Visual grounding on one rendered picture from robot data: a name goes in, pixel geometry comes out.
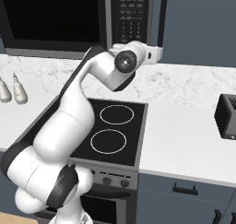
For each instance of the blue drawer front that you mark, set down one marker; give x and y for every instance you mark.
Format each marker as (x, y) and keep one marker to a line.
(153, 184)

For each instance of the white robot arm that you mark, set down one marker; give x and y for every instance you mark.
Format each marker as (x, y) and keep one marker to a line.
(67, 123)

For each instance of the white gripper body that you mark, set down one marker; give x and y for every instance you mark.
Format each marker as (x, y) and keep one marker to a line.
(158, 54)

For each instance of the pale grey bottle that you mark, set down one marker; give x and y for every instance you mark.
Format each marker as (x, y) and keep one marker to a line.
(4, 92)
(20, 92)

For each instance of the black microwave door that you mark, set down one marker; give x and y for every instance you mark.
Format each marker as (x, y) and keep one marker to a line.
(55, 15)

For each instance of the black oven door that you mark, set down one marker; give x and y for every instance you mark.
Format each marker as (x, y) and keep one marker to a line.
(101, 210)

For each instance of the black toaster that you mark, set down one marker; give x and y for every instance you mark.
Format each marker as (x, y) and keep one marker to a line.
(226, 117)

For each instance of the blue base cupboard door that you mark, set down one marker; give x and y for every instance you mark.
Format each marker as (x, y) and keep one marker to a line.
(226, 212)
(172, 210)

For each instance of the dark oven knob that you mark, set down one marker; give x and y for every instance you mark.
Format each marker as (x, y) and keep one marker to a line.
(124, 183)
(106, 180)

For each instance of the silver oven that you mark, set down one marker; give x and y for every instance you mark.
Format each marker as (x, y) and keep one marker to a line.
(132, 200)

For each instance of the black and silver microwave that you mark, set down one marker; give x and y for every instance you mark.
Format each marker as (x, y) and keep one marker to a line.
(132, 15)

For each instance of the black glass hob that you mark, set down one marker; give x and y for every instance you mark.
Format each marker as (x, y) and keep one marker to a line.
(123, 135)

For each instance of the blue wall cupboard door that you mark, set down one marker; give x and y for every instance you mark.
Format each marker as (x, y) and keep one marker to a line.
(199, 25)

